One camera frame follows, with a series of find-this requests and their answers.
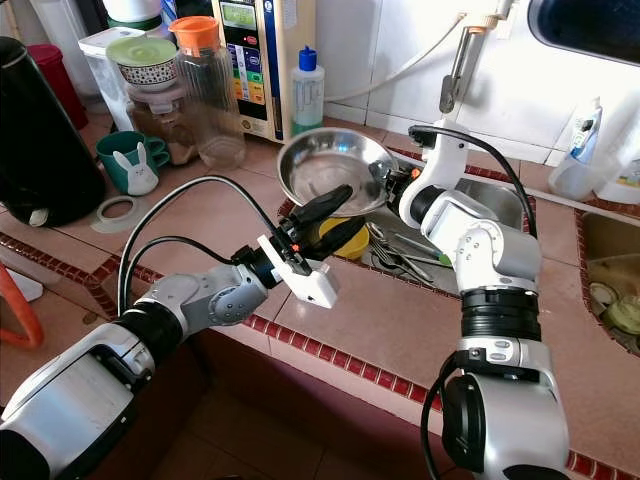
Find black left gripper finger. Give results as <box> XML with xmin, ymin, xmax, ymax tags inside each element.
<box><xmin>289</xmin><ymin>184</ymin><xmax>358</xmax><ymax>232</ymax></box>
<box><xmin>309</xmin><ymin>214</ymin><xmax>370</xmax><ymax>259</ymax></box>

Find steel bowl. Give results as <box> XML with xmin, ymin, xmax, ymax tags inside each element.
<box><xmin>277</xmin><ymin>127</ymin><xmax>398</xmax><ymax>218</ymax></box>

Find steel sink basin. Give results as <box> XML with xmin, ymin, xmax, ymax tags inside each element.
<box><xmin>275</xmin><ymin>150</ymin><xmax>526</xmax><ymax>298</ymax></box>
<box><xmin>575</xmin><ymin>205</ymin><xmax>640</xmax><ymax>356</ymax></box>

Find chrome faucet spout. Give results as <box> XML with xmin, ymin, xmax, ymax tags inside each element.
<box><xmin>440</xmin><ymin>28</ymin><xmax>481</xmax><ymax>114</ymax></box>

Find green dish soap bottle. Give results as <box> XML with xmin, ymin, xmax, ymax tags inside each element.
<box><xmin>290</xmin><ymin>45</ymin><xmax>326</xmax><ymax>136</ymax></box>

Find cream water ionizer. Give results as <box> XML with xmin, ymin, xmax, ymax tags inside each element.
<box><xmin>215</xmin><ymin>0</ymin><xmax>306</xmax><ymax>144</ymax></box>

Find clear jar orange lid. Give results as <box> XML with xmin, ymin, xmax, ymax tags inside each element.
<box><xmin>170</xmin><ymin>15</ymin><xmax>246</xmax><ymax>169</ymax></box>

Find clear plastic cup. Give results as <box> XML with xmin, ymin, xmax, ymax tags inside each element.
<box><xmin>547</xmin><ymin>150</ymin><xmax>601</xmax><ymax>201</ymax></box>

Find white blue spray bottle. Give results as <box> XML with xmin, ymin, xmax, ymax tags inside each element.
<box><xmin>565</xmin><ymin>97</ymin><xmax>604</xmax><ymax>166</ymax></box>

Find brown-filled glass jar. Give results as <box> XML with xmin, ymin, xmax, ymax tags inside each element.
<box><xmin>125</xmin><ymin>85</ymin><xmax>191</xmax><ymax>166</ymax></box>

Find green rabbit mug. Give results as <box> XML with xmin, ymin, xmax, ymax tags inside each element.
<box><xmin>97</xmin><ymin>130</ymin><xmax>171</xmax><ymax>196</ymax></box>

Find tall white detergent bottle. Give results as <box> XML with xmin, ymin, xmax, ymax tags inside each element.
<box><xmin>595</xmin><ymin>120</ymin><xmax>640</xmax><ymax>206</ymax></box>

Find black kettle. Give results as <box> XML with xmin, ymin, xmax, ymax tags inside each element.
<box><xmin>0</xmin><ymin>38</ymin><xmax>91</xmax><ymax>226</ymax></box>

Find patterned bowl green lid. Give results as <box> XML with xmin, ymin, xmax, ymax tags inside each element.
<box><xmin>105</xmin><ymin>35</ymin><xmax>181</xmax><ymax>89</ymax></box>

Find dark blue basin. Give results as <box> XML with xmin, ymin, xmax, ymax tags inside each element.
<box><xmin>525</xmin><ymin>0</ymin><xmax>640</xmax><ymax>66</ymax></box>

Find dark red canister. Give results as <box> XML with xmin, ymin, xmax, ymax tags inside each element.
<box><xmin>28</xmin><ymin>43</ymin><xmax>91</xmax><ymax>131</ymax></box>

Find white plastic container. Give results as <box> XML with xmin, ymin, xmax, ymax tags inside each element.
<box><xmin>78</xmin><ymin>27</ymin><xmax>136</xmax><ymax>131</ymax></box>

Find white jug green band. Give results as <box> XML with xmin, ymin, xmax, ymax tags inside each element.
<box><xmin>102</xmin><ymin>0</ymin><xmax>163</xmax><ymax>29</ymax></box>

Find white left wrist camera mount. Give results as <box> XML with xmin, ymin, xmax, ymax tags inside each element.
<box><xmin>257</xmin><ymin>233</ymin><xmax>339</xmax><ymax>309</ymax></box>

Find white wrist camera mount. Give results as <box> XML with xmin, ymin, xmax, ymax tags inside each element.
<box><xmin>420</xmin><ymin>120</ymin><xmax>471</xmax><ymax>201</ymax></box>
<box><xmin>257</xmin><ymin>233</ymin><xmax>339</xmax><ymax>309</ymax></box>

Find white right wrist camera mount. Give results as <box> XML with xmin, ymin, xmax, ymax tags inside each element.
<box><xmin>420</xmin><ymin>120</ymin><xmax>471</xmax><ymax>201</ymax></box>

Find green-handled utensil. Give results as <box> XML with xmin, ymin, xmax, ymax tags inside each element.
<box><xmin>395</xmin><ymin>240</ymin><xmax>453</xmax><ymax>271</ymax></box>

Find thin white hose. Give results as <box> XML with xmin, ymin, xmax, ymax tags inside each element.
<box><xmin>323</xmin><ymin>15</ymin><xmax>466</xmax><ymax>101</ymax></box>

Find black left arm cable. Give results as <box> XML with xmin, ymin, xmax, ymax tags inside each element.
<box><xmin>117</xmin><ymin>175</ymin><xmax>296</xmax><ymax>316</ymax></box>

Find clear tape ring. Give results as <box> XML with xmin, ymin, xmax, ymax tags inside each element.
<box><xmin>90</xmin><ymin>195</ymin><xmax>151</xmax><ymax>234</ymax></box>

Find orange hose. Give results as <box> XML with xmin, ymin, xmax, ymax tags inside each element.
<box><xmin>0</xmin><ymin>265</ymin><xmax>43</xmax><ymax>351</ymax></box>

